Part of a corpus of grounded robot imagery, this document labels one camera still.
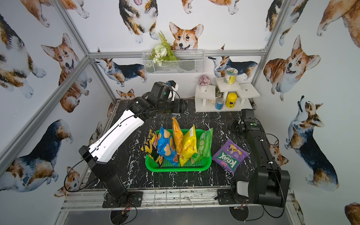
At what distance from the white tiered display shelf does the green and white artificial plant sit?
13.4 inches

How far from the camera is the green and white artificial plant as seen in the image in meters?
0.79

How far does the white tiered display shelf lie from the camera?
1.02 m
